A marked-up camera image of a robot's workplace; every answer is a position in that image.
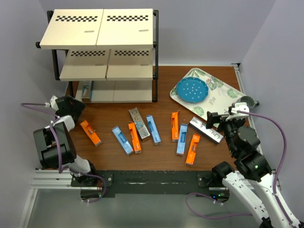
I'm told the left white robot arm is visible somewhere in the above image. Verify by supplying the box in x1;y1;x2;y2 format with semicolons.
33;96;98;187

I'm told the blue dotted plate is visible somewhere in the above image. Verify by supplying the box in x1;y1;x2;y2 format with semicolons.
176;77;209;103

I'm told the blue toothpaste box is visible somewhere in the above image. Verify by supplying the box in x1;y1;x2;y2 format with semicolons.
112;126;133;155
176;123;188;156
146;115;161;145

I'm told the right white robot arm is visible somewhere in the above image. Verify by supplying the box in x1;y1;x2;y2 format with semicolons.
206;108;304;228

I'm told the beige three-tier shelf rack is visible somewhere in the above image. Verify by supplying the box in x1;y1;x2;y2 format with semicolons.
36;9;159;103

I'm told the blue toothpaste box centre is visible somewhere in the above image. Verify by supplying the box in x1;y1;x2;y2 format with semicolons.
146;115;161;145

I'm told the blue toothpaste box left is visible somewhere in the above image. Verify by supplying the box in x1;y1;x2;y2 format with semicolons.
112;126;133;155

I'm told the blue toothpaste box right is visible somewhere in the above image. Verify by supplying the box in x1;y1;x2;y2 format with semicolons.
176;123;188;156

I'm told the aluminium frame rail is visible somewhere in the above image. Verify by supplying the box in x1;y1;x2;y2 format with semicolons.
18;170;99;228

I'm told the orange toothpaste box far left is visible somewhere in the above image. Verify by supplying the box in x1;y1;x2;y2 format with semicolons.
80;120;102;146

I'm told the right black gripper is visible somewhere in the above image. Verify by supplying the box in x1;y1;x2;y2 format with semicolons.
205;111;244;155

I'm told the orange toothpaste box centre-right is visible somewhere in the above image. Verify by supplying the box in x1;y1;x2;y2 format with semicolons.
171;110;180;142

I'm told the orange toothpaste box centre-left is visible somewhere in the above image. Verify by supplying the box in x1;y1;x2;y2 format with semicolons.
128;122;142;154

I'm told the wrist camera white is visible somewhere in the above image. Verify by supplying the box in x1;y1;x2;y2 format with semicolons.
45;95;59;111
226;102;249;121

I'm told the grey ceramic mug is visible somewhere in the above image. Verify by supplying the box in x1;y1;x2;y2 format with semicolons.
236;96;260;111

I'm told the orange toothpaste box right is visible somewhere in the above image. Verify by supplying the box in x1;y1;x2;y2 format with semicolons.
185;134;200;165

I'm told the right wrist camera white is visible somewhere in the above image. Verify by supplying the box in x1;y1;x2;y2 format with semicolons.
226;102;249;121

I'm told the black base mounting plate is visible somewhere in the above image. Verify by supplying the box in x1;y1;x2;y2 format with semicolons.
70;170;231;200

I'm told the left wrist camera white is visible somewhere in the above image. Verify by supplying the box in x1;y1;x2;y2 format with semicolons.
45;95;59;111

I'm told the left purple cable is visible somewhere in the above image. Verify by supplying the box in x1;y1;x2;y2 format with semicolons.
20;103;107;204

